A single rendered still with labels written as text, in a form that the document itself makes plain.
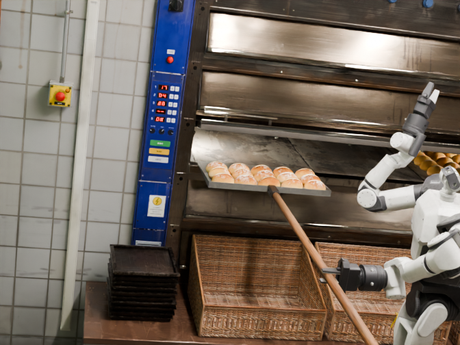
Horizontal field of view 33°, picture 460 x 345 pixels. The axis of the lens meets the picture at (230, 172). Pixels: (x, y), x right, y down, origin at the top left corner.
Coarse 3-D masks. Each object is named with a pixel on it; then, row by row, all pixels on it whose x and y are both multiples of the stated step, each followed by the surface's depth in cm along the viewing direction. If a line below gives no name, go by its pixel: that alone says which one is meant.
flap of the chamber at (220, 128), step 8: (200, 120) 357; (200, 128) 341; (208, 128) 341; (216, 128) 341; (224, 128) 342; (232, 128) 343; (240, 128) 343; (248, 128) 344; (280, 136) 347; (288, 136) 348; (296, 136) 348; (304, 136) 349; (312, 136) 349; (320, 136) 350; (328, 136) 351; (368, 144) 355; (376, 144) 355; (384, 144) 356; (440, 152) 361; (448, 152) 362; (456, 152) 362
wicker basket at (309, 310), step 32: (192, 256) 364; (224, 256) 371; (256, 256) 375; (288, 256) 377; (192, 288) 358; (224, 288) 372; (256, 288) 376; (288, 288) 379; (224, 320) 348; (256, 320) 352; (288, 320) 337; (320, 320) 340
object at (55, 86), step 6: (54, 84) 333; (60, 84) 333; (66, 84) 334; (72, 84) 335; (54, 90) 333; (60, 90) 333; (72, 90) 335; (54, 96) 334; (66, 96) 335; (72, 96) 336; (48, 102) 335; (54, 102) 335; (60, 102) 335; (66, 102) 335
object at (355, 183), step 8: (192, 168) 361; (320, 176) 373; (328, 176) 374; (336, 176) 376; (344, 176) 378; (352, 176) 380; (328, 184) 374; (336, 184) 375; (344, 184) 375; (352, 184) 376; (360, 184) 377; (384, 184) 379; (392, 184) 379; (400, 184) 380; (408, 184) 381; (416, 184) 382; (456, 192) 386
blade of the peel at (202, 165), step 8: (200, 168) 357; (272, 168) 372; (208, 176) 348; (208, 184) 334; (216, 184) 334; (224, 184) 335; (232, 184) 336; (240, 184) 336; (248, 184) 337; (280, 184) 351; (280, 192) 341; (288, 192) 341; (296, 192) 342; (304, 192) 343; (312, 192) 343; (320, 192) 344; (328, 192) 345
